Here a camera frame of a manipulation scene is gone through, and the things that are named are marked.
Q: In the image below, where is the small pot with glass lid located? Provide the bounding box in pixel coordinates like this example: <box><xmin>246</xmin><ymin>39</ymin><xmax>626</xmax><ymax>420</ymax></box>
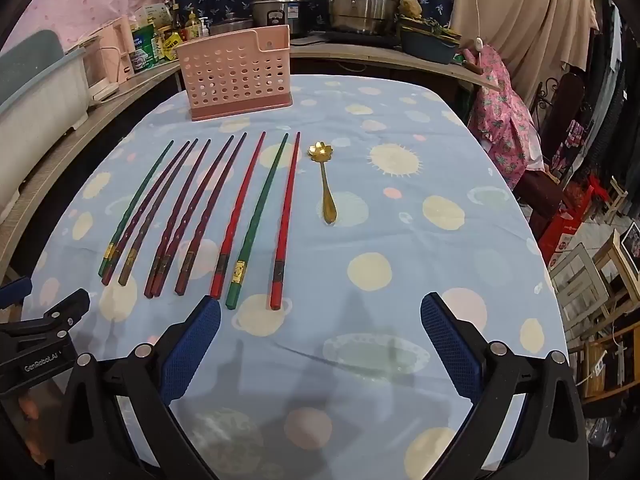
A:
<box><xmin>209</xmin><ymin>16</ymin><xmax>255</xmax><ymax>37</ymax></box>

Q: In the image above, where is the green tin can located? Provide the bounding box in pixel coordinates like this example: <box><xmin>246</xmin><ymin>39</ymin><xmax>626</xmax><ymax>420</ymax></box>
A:
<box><xmin>131</xmin><ymin>22</ymin><xmax>160</xmax><ymax>68</ymax></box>

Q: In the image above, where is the white cable with switch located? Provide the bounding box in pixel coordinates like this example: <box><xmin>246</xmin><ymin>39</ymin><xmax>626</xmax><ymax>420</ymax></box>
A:
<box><xmin>470</xmin><ymin>0</ymin><xmax>488</xmax><ymax>53</ymax></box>

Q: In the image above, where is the black induction cooker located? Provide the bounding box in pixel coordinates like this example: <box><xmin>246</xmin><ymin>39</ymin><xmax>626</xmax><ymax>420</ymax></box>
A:
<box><xmin>307</xmin><ymin>30</ymin><xmax>408</xmax><ymax>50</ymax></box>

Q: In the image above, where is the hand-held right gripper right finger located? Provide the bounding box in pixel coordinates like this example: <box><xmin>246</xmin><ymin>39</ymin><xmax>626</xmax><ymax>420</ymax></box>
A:
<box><xmin>420</xmin><ymin>292</ymin><xmax>588</xmax><ymax>480</ymax></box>

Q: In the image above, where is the pink electric kettle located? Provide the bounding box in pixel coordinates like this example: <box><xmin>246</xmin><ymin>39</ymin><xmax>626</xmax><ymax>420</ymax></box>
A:
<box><xmin>80</xmin><ymin>15</ymin><xmax>136</xmax><ymax>102</ymax></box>

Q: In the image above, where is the steel rice cooker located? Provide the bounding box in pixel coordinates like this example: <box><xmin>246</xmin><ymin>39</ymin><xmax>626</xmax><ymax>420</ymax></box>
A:
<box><xmin>251</xmin><ymin>0</ymin><xmax>307</xmax><ymax>38</ymax></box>

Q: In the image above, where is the yellow seasoning packet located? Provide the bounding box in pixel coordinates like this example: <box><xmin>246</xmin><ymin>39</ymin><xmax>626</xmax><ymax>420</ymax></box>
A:
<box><xmin>160</xmin><ymin>30</ymin><xmax>182</xmax><ymax>61</ymax></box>

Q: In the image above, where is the dark wooden chair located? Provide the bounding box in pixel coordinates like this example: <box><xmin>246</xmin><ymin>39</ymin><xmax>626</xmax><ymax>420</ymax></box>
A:
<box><xmin>515</xmin><ymin>72</ymin><xmax>587</xmax><ymax>231</ymax></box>

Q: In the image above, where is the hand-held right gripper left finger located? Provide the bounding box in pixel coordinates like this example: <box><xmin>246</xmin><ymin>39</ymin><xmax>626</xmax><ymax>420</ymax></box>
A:
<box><xmin>52</xmin><ymin>295</ymin><xmax>223</xmax><ymax>480</ymax></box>

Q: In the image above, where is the wooden shelf frame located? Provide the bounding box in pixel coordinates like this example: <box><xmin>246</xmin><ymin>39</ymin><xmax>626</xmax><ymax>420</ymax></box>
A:
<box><xmin>570</xmin><ymin>230</ymin><xmax>640</xmax><ymax>406</ymax></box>

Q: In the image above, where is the clear plastic storage box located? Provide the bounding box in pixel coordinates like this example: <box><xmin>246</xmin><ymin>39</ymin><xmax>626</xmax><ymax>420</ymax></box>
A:
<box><xmin>0</xmin><ymin>29</ymin><xmax>92</xmax><ymax>216</ymax></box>

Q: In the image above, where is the white food packet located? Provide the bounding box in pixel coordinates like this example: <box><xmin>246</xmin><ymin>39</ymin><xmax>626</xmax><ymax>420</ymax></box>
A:
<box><xmin>135</xmin><ymin>2</ymin><xmax>171</xmax><ymax>26</ymax></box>

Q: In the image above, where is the gold flower spoon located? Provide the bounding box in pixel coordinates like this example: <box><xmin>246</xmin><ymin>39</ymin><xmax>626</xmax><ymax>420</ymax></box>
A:
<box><xmin>307</xmin><ymin>141</ymin><xmax>339</xmax><ymax>225</ymax></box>

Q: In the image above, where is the blue plastic basin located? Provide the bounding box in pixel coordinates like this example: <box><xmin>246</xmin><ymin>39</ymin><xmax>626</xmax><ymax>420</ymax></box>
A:
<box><xmin>400</xmin><ymin>32</ymin><xmax>460</xmax><ymax>65</ymax></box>

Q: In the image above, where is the pink floral apron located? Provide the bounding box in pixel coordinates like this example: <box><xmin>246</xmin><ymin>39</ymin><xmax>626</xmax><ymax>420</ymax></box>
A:
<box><xmin>470</xmin><ymin>45</ymin><xmax>546</xmax><ymax>188</ymax></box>

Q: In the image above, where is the white wooden stool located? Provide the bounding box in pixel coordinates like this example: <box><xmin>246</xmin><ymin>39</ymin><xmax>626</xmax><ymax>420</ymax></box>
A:
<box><xmin>547</xmin><ymin>242</ymin><xmax>615</xmax><ymax>341</ymax></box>

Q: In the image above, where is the pink perforated utensil basket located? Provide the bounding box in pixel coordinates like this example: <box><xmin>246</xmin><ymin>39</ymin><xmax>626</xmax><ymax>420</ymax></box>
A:
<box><xmin>175</xmin><ymin>25</ymin><xmax>294</xmax><ymax>122</ymax></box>

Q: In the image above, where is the red cardboard box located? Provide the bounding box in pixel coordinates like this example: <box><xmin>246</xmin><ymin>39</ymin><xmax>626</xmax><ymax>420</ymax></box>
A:
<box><xmin>537</xmin><ymin>175</ymin><xmax>596</xmax><ymax>268</ymax></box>

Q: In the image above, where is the green chopstick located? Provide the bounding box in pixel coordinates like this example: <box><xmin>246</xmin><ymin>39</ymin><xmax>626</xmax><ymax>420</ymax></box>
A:
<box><xmin>225</xmin><ymin>132</ymin><xmax>290</xmax><ymax>311</ymax></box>
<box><xmin>98</xmin><ymin>140</ymin><xmax>175</xmax><ymax>277</ymax></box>

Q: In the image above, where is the beige curtain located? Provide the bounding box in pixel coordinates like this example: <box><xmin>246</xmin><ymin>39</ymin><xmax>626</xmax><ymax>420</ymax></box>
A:
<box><xmin>450</xmin><ymin>0</ymin><xmax>601</xmax><ymax>106</ymax></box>

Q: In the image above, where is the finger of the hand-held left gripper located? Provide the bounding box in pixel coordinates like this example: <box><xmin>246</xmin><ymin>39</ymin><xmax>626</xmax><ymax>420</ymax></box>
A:
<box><xmin>0</xmin><ymin>276</ymin><xmax>34</xmax><ymax>312</ymax></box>
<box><xmin>0</xmin><ymin>288</ymin><xmax>92</xmax><ymax>343</ymax></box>

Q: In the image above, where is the light blue dotted tablecloth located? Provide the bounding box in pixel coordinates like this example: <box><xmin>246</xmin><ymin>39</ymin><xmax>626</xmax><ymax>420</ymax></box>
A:
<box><xmin>30</xmin><ymin>74</ymin><xmax>571</xmax><ymax>480</ymax></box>

